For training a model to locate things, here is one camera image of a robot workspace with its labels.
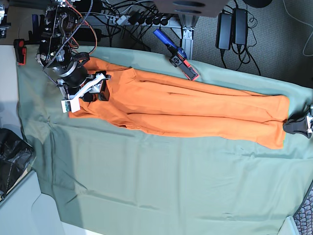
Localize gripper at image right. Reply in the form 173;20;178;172
283;105;313;138

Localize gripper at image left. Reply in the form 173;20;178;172
56;65;111;102

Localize orange T-shirt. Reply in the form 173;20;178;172
69;58;290;149

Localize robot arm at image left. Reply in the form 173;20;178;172
36;0;110;102

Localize black power brick left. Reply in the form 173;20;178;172
74;28;102;42

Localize green table cloth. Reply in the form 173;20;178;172
17;45;313;235

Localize power strip with plugs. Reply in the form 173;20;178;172
105;13;180;28

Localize blue clamp at centre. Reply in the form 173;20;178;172
153;29;199;81

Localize blue clamp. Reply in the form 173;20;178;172
13;14;45;66
153;29;199;81

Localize blue clamp at left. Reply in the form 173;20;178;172
13;14;45;66

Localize grey patterned chair corner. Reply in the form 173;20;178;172
293;189;313;235

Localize black plastic bag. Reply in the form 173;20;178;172
0;128;33;199

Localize black power adapter inner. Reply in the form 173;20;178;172
216;13;232;50

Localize black power adapter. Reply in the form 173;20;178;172
216;13;232;50
232;8;248;45

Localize black power adapter outer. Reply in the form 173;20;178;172
232;8;248;45

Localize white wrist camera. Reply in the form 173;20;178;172
61;98;80;113

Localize aluminium frame post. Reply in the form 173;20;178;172
172;14;199;60

